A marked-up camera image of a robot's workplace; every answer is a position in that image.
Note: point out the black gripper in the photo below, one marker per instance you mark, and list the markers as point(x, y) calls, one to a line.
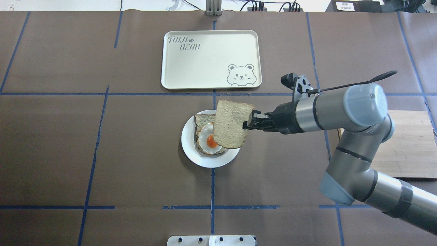
point(284, 118)

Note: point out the brown bread slice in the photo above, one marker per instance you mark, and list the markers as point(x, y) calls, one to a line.
point(227, 128)

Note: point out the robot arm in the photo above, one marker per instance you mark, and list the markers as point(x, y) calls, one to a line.
point(361, 110)

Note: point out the bread slice under egg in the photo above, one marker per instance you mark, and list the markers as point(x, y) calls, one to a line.
point(200, 121)

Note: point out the white round plate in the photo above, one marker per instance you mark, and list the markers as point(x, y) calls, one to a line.
point(191, 151)

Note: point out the fried egg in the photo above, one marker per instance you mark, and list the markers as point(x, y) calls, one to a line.
point(206, 143)

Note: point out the cream bear serving tray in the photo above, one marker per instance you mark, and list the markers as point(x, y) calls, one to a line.
point(211, 59)

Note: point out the black power strip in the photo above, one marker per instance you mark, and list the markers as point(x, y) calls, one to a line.
point(264, 6)

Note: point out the wooden cutting board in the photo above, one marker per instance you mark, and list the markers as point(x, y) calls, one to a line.
point(411, 150)

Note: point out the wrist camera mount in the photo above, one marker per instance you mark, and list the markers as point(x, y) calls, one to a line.
point(300, 86)

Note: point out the aluminium profile post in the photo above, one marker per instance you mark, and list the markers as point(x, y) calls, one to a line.
point(214, 8)

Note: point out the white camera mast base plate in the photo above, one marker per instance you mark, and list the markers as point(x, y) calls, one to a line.
point(212, 240)

